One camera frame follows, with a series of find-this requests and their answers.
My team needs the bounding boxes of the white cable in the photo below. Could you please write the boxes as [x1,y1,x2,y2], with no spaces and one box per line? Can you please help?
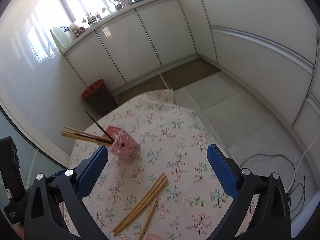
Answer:
[291,127,320,190]

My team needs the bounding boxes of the person's hand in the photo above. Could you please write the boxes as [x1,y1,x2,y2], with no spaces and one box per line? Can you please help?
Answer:
[146,234,165,240]

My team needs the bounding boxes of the black power cable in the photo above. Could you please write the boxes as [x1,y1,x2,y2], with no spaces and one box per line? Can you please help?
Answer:
[240,153,308,221]

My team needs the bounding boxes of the bamboo chopstick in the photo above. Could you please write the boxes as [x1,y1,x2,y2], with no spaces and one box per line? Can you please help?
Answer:
[138,198,158,240]
[64,126,110,140]
[113,175,167,235]
[61,131,111,146]
[113,178,169,237]
[112,173,166,235]

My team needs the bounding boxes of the white kitchen cabinets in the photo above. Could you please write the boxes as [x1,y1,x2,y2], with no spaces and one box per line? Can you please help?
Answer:
[62,0,320,170]

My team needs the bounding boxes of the black chopstick gold tip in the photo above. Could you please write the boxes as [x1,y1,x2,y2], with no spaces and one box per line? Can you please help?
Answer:
[75,133,113,145]

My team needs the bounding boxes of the floral tablecloth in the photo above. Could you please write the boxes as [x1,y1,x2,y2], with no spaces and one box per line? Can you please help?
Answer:
[83,89,232,239]

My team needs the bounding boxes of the pink perforated utensil basket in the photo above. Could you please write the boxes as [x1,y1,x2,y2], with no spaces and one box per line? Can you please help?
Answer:
[106,126,140,163]

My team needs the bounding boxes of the brown bin with orange rim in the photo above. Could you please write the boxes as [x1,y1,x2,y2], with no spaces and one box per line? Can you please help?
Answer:
[81,79,118,116]

